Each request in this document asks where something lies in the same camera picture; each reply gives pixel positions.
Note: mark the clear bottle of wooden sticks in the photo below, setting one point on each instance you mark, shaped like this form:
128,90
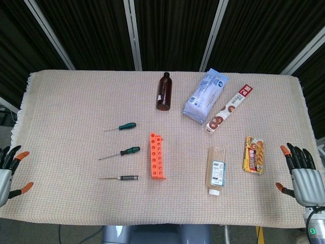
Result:
215,170

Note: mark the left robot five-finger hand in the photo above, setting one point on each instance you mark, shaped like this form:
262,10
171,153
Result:
5,178

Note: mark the black metal precision screwdriver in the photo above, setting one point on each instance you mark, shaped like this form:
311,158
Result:
129,177

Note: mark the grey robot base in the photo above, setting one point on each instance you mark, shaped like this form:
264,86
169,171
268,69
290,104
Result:
152,235

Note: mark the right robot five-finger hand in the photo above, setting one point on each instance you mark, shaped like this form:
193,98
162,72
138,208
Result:
308,185

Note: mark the blue and white pouch pack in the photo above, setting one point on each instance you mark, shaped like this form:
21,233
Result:
203,99

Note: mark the black pleated curtain panel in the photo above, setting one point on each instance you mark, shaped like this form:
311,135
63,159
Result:
314,84
175,33
266,33
89,33
15,38

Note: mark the beige woven tablecloth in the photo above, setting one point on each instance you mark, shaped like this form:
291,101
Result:
76,101

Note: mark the orange plastic tool holder block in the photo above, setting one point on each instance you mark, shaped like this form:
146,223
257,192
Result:
153,157

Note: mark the brown plastic bottle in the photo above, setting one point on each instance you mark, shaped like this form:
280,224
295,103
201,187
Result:
164,94

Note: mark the grey metal partition post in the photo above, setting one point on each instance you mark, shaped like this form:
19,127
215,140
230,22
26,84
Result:
133,35
8,104
50,35
303,53
213,38

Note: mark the long red white biscuit box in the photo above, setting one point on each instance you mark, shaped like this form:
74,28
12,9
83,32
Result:
228,110

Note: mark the white table leg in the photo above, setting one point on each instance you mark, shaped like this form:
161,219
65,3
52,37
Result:
227,235

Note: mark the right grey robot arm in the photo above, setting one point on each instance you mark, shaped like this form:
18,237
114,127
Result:
317,223

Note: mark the yellow snack packet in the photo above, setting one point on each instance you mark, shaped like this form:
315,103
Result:
254,156

